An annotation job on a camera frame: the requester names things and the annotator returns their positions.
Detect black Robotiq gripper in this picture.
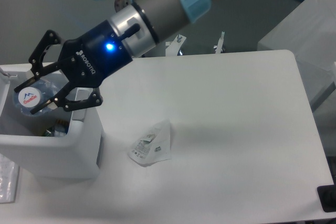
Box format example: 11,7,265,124
14,20,133,114

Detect clear crushed plastic bottle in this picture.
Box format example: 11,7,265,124
13,78,66,116

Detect white plastic wrapper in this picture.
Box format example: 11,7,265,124
128,120,171,167

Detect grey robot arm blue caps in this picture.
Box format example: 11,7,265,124
13,0,212,115

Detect trash inside bin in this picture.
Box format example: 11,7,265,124
42,119,70,137

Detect white trash can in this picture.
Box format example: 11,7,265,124
1,64,103,179

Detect clear plastic sheet packet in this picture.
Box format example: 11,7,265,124
1,154,19,204

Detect white side table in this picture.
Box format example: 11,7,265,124
257,0,335,111

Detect black device at table edge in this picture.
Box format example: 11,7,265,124
317,185,335,212

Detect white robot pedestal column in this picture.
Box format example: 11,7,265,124
114,0,131,13

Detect white pedestal base frame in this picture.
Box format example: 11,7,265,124
165,31,226,57

